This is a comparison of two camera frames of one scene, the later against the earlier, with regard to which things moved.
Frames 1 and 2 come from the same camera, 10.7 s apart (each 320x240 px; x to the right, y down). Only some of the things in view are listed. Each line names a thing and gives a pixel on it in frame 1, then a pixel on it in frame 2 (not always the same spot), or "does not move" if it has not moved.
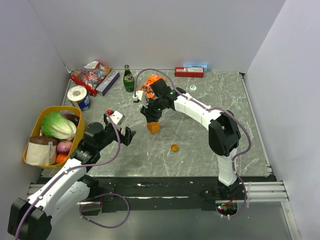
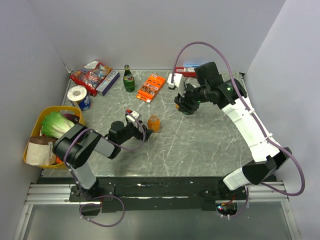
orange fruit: x=61 y=158 does not move
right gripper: x=150 y=116 -> x=185 y=105
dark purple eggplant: x=74 y=118 does not move
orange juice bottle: x=153 y=127 does not move
